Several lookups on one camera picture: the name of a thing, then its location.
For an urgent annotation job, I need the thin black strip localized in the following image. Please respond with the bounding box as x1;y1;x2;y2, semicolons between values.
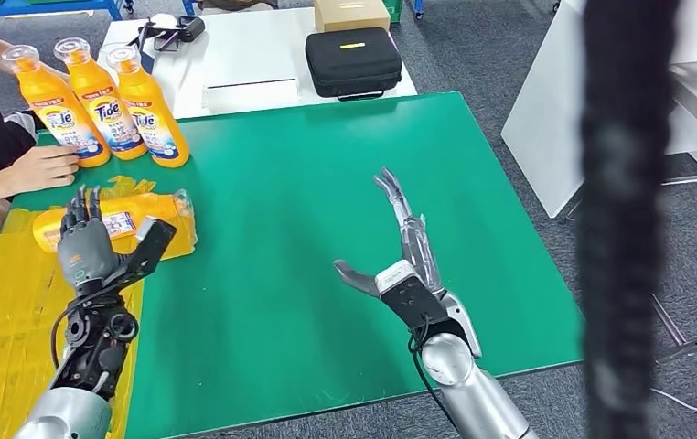
204;77;298;91

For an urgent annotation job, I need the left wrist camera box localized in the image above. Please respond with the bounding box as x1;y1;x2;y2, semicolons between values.
102;218;177;292

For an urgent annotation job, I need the green plastic crate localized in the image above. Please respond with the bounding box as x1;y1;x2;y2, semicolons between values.
382;0;407;26

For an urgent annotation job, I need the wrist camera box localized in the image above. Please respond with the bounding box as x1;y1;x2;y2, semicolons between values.
102;218;177;292
375;260;450;331

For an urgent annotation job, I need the yellow tape sheet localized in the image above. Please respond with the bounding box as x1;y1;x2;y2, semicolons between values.
0;176;198;439

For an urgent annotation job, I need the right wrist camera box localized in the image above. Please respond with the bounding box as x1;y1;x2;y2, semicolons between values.
375;260;450;331

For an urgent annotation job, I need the black carrying case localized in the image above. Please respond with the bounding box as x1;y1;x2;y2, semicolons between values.
305;27;403;102

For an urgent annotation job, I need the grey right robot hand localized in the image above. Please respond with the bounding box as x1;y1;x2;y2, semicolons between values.
331;167;446;299

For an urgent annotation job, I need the black headset device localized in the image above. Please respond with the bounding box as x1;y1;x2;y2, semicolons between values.
127;15;208;53

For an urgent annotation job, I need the white floor cable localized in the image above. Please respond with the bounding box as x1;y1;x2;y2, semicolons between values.
651;387;697;414

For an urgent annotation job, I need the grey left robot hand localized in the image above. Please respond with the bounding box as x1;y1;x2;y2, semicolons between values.
57;186;128;292

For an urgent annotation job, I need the orange detergent bottle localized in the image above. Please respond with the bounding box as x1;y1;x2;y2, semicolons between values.
1;45;112;169
104;45;191;169
32;188;197;254
53;37;148;162

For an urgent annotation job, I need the person's right hand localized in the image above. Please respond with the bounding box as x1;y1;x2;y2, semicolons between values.
8;145;80;194

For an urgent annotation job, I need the white panel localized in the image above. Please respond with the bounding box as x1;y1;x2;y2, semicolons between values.
500;0;697;220

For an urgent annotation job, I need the white table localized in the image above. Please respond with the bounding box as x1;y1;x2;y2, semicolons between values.
96;6;419;121

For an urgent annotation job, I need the green table mat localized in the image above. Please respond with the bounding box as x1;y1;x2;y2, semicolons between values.
12;91;583;439

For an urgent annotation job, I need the blue metal rack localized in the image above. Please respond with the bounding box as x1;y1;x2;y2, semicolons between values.
0;0;137;22

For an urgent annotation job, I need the cardboard box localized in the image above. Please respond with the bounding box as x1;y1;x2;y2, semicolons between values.
314;0;391;34

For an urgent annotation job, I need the blurred black pole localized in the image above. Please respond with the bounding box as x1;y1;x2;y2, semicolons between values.
575;0;683;439

